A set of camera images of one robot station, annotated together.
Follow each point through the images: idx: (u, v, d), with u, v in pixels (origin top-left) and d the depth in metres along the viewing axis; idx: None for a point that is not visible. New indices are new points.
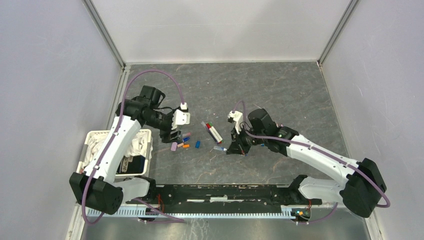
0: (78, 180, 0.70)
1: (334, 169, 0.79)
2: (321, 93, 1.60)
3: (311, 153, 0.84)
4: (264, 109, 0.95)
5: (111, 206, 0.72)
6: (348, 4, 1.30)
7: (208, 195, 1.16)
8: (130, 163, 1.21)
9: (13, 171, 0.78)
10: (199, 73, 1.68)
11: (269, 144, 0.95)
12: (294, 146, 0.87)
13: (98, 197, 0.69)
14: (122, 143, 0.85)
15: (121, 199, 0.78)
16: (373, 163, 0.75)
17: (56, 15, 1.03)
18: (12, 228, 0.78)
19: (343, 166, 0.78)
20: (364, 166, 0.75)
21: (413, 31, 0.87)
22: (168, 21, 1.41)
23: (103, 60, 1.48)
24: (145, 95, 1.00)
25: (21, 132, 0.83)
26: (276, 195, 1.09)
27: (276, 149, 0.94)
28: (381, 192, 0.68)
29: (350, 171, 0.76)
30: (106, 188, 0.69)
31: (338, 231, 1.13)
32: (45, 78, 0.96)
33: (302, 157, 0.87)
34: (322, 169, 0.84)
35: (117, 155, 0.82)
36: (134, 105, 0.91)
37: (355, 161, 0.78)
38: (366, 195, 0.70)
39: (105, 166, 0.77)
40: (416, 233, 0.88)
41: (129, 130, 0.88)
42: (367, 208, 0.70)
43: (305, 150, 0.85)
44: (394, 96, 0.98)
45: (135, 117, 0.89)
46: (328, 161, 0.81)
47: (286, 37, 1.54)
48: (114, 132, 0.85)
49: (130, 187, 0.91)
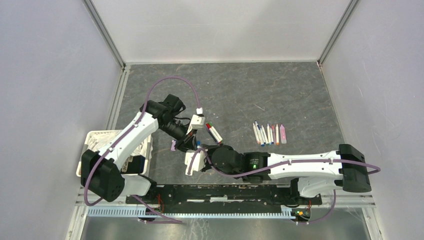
0: (89, 157, 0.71)
1: (324, 171, 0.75)
2: (321, 93, 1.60)
3: (294, 167, 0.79)
4: (221, 150, 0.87)
5: (111, 193, 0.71)
6: (348, 4, 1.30)
7: (208, 195, 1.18)
8: (130, 163, 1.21)
9: (13, 170, 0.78)
10: (199, 73, 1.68)
11: (250, 179, 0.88)
12: (275, 170, 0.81)
13: (103, 180, 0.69)
14: (138, 136, 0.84)
15: (121, 189, 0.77)
16: (350, 146, 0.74)
17: (56, 14, 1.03)
18: (11, 228, 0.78)
19: (329, 163, 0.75)
20: (345, 153, 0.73)
21: (414, 30, 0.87)
22: (168, 20, 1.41)
23: (103, 60, 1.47)
24: (168, 102, 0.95)
25: (21, 131, 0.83)
26: (276, 195, 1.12)
27: (259, 180, 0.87)
28: (374, 167, 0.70)
29: (339, 165, 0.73)
30: (113, 172, 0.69)
31: (337, 231, 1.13)
32: (45, 77, 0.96)
33: (288, 175, 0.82)
34: (312, 175, 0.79)
35: (131, 145, 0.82)
36: (157, 107, 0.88)
37: (334, 152, 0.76)
38: (362, 179, 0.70)
39: (118, 150, 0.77)
40: (416, 233, 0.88)
41: (148, 126, 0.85)
42: (368, 187, 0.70)
43: (287, 168, 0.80)
44: (395, 96, 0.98)
45: (156, 116, 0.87)
46: (314, 165, 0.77)
47: (286, 37, 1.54)
48: (134, 124, 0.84)
49: (131, 182, 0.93)
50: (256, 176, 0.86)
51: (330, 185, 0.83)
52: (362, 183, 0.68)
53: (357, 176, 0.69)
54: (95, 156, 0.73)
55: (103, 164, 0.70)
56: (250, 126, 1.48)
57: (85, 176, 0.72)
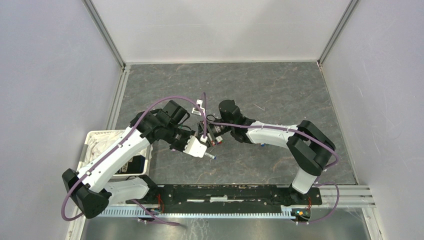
0: (68, 180, 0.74)
1: (280, 137, 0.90)
2: (321, 93, 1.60)
3: (264, 131, 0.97)
4: (232, 100, 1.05)
5: (90, 212, 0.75)
6: (348, 4, 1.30)
7: (208, 195, 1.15)
8: (130, 163, 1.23)
9: (13, 171, 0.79)
10: (199, 73, 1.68)
11: (235, 134, 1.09)
12: (251, 130, 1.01)
13: (80, 202, 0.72)
14: (121, 158, 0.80)
15: (105, 205, 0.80)
16: (310, 123, 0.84)
17: (56, 14, 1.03)
18: (12, 228, 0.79)
19: (286, 132, 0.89)
20: (303, 127, 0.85)
21: (413, 31, 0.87)
22: (168, 21, 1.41)
23: (103, 60, 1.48)
24: (168, 111, 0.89)
25: (21, 131, 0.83)
26: (276, 195, 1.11)
27: (240, 139, 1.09)
28: (327, 147, 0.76)
29: (291, 133, 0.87)
30: (89, 197, 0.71)
31: (337, 231, 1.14)
32: (45, 77, 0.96)
33: (260, 137, 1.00)
34: (275, 140, 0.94)
35: (113, 167, 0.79)
36: (150, 121, 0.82)
37: (295, 125, 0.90)
38: (307, 149, 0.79)
39: (97, 175, 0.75)
40: (416, 233, 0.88)
41: (135, 146, 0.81)
42: (312, 161, 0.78)
43: (259, 131, 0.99)
44: (394, 96, 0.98)
45: (144, 135, 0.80)
46: (275, 132, 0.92)
47: (287, 37, 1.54)
48: (119, 143, 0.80)
49: (122, 191, 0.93)
50: (240, 134, 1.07)
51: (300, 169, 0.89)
52: (301, 152, 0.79)
53: (300, 143, 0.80)
54: (75, 177, 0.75)
55: (82, 186, 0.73)
56: None
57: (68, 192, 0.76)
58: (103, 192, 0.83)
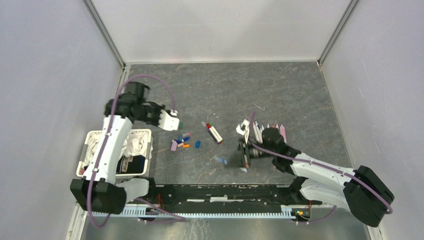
0: (79, 187, 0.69)
1: (333, 179, 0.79)
2: (321, 93, 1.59)
3: (312, 168, 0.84)
4: (276, 128, 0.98)
5: (116, 204, 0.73)
6: (348, 4, 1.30)
7: (208, 195, 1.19)
8: (130, 162, 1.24)
9: (13, 170, 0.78)
10: (199, 73, 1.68)
11: (277, 164, 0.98)
12: (296, 163, 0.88)
13: (102, 198, 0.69)
14: (118, 144, 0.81)
15: (125, 196, 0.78)
16: (369, 169, 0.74)
17: (56, 14, 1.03)
18: (11, 228, 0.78)
19: (340, 175, 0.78)
20: (362, 174, 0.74)
21: (413, 31, 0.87)
22: (168, 21, 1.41)
23: (103, 60, 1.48)
24: (130, 90, 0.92)
25: (21, 131, 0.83)
26: (276, 195, 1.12)
27: (282, 169, 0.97)
28: (384, 201, 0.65)
29: (347, 179, 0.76)
30: (110, 188, 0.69)
31: (337, 232, 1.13)
32: (46, 77, 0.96)
33: (305, 172, 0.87)
34: (322, 181, 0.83)
35: (115, 154, 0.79)
36: (123, 102, 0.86)
37: (351, 169, 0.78)
38: (365, 200, 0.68)
39: (105, 167, 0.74)
40: (417, 233, 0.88)
41: (122, 128, 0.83)
42: (369, 213, 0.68)
43: (306, 166, 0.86)
44: (395, 96, 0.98)
45: (123, 115, 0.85)
46: (327, 171, 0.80)
47: (287, 37, 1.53)
48: (107, 132, 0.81)
49: (130, 188, 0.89)
50: (283, 164, 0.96)
51: (341, 200, 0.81)
52: (359, 201, 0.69)
53: (358, 193, 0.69)
54: (85, 180, 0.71)
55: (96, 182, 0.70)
56: None
57: (84, 201, 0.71)
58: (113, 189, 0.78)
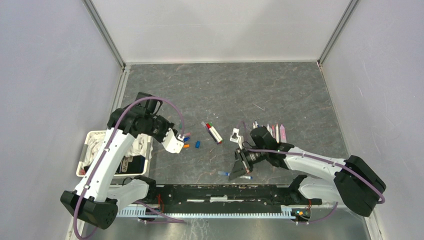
0: (69, 200, 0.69)
1: (324, 170, 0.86)
2: (321, 93, 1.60)
3: (304, 160, 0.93)
4: (264, 126, 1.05)
5: (104, 222, 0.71)
6: (348, 4, 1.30)
7: (208, 195, 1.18)
8: (130, 162, 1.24)
9: (13, 170, 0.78)
10: (199, 73, 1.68)
11: (271, 158, 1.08)
12: (289, 157, 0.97)
13: (89, 217, 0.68)
14: (114, 160, 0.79)
15: (116, 212, 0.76)
16: (360, 159, 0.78)
17: (56, 14, 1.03)
18: (11, 228, 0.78)
19: (332, 166, 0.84)
20: (352, 164, 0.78)
21: (413, 31, 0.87)
22: (168, 20, 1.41)
23: (103, 60, 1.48)
24: (140, 103, 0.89)
25: (21, 131, 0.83)
26: (276, 195, 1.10)
27: (277, 164, 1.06)
28: (376, 190, 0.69)
29: (338, 169, 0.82)
30: (96, 208, 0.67)
31: (337, 232, 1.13)
32: (46, 77, 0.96)
33: (298, 164, 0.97)
34: (315, 172, 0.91)
35: (109, 172, 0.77)
36: (129, 115, 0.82)
37: (343, 159, 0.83)
38: (355, 188, 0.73)
39: (96, 185, 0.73)
40: (417, 233, 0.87)
41: (122, 145, 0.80)
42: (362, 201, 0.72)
43: (299, 158, 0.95)
44: (395, 96, 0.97)
45: (126, 131, 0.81)
46: (319, 163, 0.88)
47: (287, 37, 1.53)
48: (105, 148, 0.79)
49: (126, 195, 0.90)
50: (276, 159, 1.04)
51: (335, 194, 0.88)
52: (349, 188, 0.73)
53: (348, 181, 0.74)
54: (75, 195, 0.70)
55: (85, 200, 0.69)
56: (250, 126, 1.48)
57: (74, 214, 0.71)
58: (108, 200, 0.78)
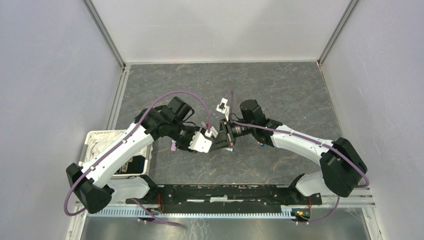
0: (73, 172, 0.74)
1: (310, 149, 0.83)
2: (321, 93, 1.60)
3: (291, 138, 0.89)
4: (255, 100, 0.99)
5: (93, 207, 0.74)
6: (348, 4, 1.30)
7: (208, 195, 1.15)
8: (130, 163, 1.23)
9: (13, 170, 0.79)
10: (199, 73, 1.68)
11: (257, 135, 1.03)
12: (277, 135, 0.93)
13: (83, 197, 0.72)
14: (126, 154, 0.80)
15: (108, 201, 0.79)
16: (347, 141, 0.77)
17: (56, 14, 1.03)
18: (12, 228, 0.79)
19: (319, 146, 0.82)
20: (339, 145, 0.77)
21: (413, 31, 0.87)
22: (167, 21, 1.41)
23: (103, 60, 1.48)
24: (172, 107, 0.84)
25: (21, 131, 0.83)
26: (276, 195, 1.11)
27: (262, 140, 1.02)
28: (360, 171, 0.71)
29: (325, 149, 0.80)
30: (91, 192, 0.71)
31: (337, 232, 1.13)
32: (46, 78, 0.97)
33: (285, 143, 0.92)
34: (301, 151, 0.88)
35: (118, 162, 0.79)
36: (154, 117, 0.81)
37: (330, 140, 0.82)
38: (340, 170, 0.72)
39: (101, 170, 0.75)
40: (417, 233, 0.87)
41: (139, 142, 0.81)
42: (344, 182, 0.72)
43: (286, 137, 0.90)
44: (394, 96, 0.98)
45: (148, 132, 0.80)
46: (306, 142, 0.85)
47: (287, 37, 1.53)
48: (123, 139, 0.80)
49: (123, 190, 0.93)
50: (263, 135, 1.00)
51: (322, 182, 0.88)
52: (335, 170, 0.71)
53: (334, 163, 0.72)
54: (80, 171, 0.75)
55: (86, 181, 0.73)
56: None
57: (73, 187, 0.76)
58: (106, 188, 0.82)
